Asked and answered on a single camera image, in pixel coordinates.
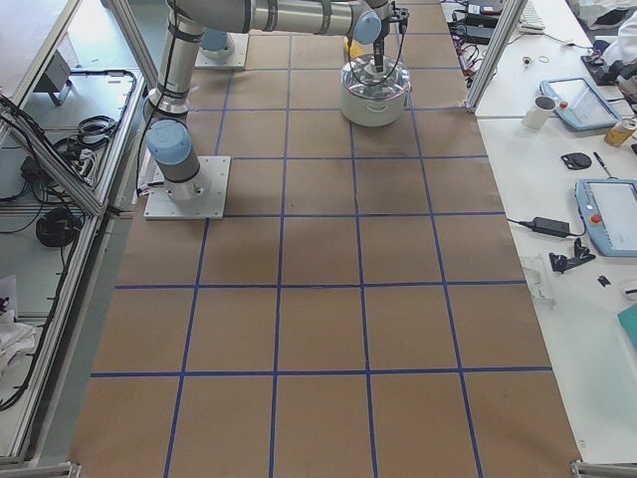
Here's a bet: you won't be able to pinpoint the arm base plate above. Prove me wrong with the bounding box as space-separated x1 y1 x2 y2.
195 29 249 70
143 156 231 220

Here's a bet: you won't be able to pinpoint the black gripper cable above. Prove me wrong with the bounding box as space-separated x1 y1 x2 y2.
345 19 407 91

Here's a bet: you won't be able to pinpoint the black plastic bracket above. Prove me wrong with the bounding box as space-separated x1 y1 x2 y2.
548 237 596 275

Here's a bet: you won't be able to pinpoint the yellow drink can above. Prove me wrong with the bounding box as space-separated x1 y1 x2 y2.
603 118 637 147

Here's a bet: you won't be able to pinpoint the grey metal box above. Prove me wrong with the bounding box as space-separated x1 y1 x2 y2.
34 50 73 107

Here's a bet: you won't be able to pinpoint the black pen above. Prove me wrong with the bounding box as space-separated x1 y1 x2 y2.
593 151 612 178

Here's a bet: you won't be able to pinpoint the black power adapter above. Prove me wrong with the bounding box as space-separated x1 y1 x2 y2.
508 216 584 238

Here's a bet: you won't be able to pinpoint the teal folder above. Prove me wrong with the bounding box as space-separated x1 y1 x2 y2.
617 304 637 352

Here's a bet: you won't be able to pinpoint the aluminium frame post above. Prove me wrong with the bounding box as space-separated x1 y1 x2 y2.
464 0 527 113

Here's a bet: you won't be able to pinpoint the glass pot lid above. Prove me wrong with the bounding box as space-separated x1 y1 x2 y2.
341 54 412 101

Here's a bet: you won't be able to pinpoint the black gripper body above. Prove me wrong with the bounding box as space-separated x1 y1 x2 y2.
384 2 410 26

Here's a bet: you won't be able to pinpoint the blue teach pendant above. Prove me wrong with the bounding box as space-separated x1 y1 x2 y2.
574 179 636 258
539 77 621 131

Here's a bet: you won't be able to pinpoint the near blue teach pendant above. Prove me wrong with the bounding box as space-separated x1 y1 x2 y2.
574 179 636 258

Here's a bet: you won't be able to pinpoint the coiled black cable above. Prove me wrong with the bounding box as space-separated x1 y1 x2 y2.
34 205 83 250

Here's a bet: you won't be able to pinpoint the far blue teach pendant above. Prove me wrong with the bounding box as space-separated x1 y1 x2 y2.
539 77 621 131

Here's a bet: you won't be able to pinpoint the white electric cooking pot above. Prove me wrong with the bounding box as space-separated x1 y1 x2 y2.
339 76 412 127

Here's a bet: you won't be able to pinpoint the white crumpled cloth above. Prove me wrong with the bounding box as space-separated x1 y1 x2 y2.
0 273 37 369

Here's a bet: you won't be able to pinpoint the clear plastic holder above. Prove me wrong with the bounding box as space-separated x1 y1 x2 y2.
520 255 555 309

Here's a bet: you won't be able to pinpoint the power strip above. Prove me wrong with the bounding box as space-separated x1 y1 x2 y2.
448 22 483 78

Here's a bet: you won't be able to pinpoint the white mug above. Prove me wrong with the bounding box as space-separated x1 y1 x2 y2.
522 95 557 130

